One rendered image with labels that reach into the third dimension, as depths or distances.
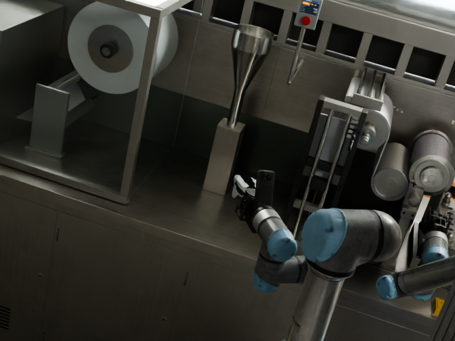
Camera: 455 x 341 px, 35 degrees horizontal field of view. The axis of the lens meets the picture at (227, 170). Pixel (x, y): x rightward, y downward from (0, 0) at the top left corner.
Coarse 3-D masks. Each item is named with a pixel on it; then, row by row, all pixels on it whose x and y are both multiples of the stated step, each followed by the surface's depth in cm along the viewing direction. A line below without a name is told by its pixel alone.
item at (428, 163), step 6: (426, 162) 240; (432, 162) 240; (438, 162) 239; (420, 168) 242; (444, 168) 240; (414, 174) 243; (444, 174) 240; (414, 180) 244; (444, 180) 241; (420, 186) 244; (438, 186) 243; (444, 186) 242
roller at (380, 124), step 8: (368, 112) 240; (368, 120) 241; (376, 120) 241; (384, 120) 240; (376, 128) 242; (384, 128) 241; (376, 136) 243; (384, 136) 242; (360, 144) 245; (376, 144) 244
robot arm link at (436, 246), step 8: (432, 240) 225; (440, 240) 225; (424, 248) 225; (432, 248) 220; (440, 248) 220; (424, 256) 220; (432, 256) 218; (440, 256) 218; (448, 256) 221; (424, 264) 220
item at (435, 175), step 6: (426, 168) 240; (432, 168) 239; (438, 168) 240; (420, 174) 241; (426, 174) 241; (432, 174) 241; (438, 174) 240; (420, 180) 242; (432, 180) 241; (438, 180) 240; (426, 186) 242; (432, 186) 242
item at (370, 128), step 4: (364, 124) 239; (368, 124) 239; (372, 124) 240; (364, 128) 236; (368, 128) 236; (372, 128) 238; (364, 132) 237; (368, 132) 237; (372, 132) 236; (360, 136) 238; (372, 136) 237; (372, 140) 237; (368, 144) 238
